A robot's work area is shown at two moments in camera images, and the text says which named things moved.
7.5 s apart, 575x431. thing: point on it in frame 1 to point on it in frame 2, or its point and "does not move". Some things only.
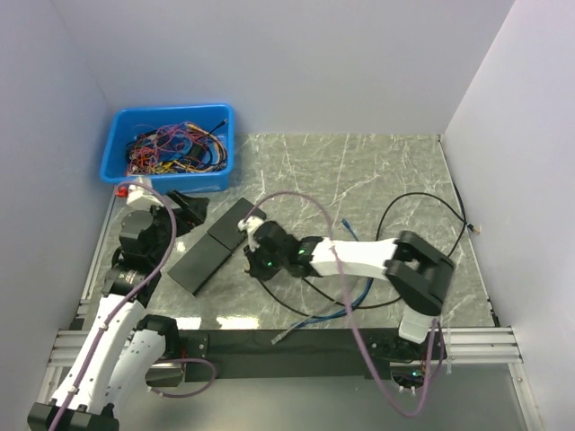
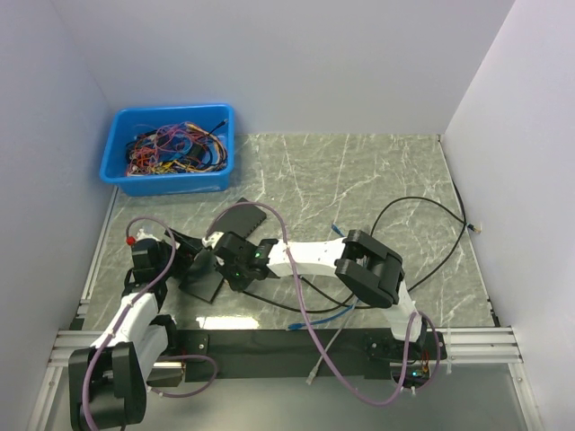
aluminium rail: (466, 347) does not move
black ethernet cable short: (283, 302) to (297, 310)
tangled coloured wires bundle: (176, 148) does not move
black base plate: (305, 353) does not move
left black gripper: (190, 214) to (186, 251)
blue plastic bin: (127, 122) does not move
